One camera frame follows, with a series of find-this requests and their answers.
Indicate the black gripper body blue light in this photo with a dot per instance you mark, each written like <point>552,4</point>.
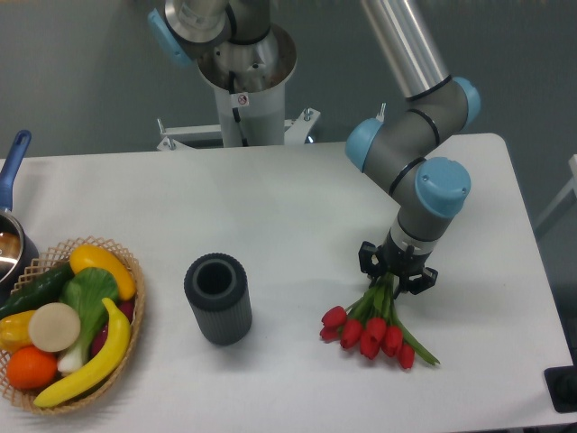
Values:
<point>401,261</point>

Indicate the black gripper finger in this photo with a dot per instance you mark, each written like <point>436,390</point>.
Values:
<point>369,261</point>
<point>416,284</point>

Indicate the red tulip bouquet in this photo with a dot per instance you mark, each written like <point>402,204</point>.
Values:
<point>372,325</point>

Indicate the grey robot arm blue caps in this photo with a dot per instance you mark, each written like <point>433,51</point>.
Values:
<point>247,59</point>

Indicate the dark grey ribbed vase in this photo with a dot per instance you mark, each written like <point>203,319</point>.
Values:
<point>216,286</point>

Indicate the black device at table edge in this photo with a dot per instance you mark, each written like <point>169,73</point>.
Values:
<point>561,386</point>

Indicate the dark red vegetable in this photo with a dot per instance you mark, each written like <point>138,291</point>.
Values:
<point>127,307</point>

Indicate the yellow banana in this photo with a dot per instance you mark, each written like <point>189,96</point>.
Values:
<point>97,369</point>

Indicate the yellow squash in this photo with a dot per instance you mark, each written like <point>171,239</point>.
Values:
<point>92,256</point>

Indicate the green bok choy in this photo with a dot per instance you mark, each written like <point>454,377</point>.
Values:
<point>84,293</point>

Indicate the woven wicker basket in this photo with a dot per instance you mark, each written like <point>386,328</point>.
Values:
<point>53,257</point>

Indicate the beige round disc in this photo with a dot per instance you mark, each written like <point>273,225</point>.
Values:
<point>54,327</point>

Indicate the dark green cucumber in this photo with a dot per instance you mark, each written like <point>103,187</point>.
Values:
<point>45,288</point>

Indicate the orange fruit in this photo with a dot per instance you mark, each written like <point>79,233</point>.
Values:
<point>31,368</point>

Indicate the yellow bell pepper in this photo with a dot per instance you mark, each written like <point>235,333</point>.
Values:
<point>14,331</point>

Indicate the white furniture frame right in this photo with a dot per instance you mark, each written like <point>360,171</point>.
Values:
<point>559,205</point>

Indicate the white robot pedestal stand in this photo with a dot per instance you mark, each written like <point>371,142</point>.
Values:
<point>246,120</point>

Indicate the saucepan with blue handle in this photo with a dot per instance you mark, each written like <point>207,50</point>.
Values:
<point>17,249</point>

